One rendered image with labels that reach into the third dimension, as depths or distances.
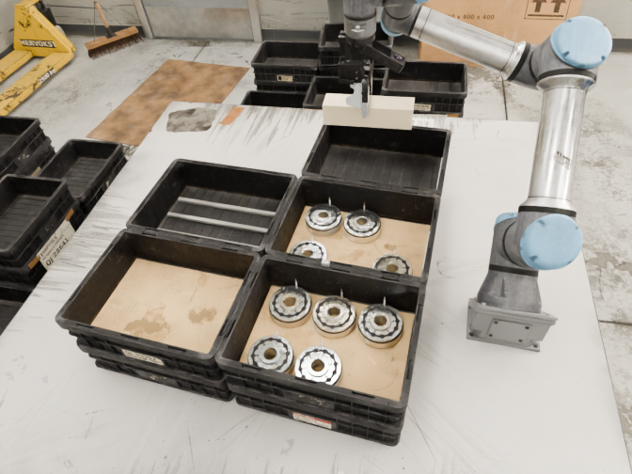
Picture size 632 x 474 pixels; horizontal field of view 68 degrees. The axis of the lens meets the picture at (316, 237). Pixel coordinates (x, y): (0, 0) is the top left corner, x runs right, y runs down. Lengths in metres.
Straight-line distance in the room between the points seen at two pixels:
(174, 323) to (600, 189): 2.38
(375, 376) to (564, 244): 0.48
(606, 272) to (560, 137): 1.48
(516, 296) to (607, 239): 1.54
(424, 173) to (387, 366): 0.67
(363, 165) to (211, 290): 0.63
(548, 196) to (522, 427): 0.52
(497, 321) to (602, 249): 1.48
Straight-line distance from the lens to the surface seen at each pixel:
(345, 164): 1.53
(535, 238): 1.06
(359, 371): 1.08
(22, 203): 2.38
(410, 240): 1.30
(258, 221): 1.38
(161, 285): 1.30
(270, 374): 0.98
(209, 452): 1.19
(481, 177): 1.73
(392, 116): 1.29
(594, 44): 1.19
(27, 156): 2.64
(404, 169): 1.52
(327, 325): 1.10
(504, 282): 1.21
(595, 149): 3.25
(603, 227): 2.75
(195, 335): 1.18
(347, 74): 1.24
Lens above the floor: 1.80
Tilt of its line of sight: 48 degrees down
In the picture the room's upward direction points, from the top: 6 degrees counter-clockwise
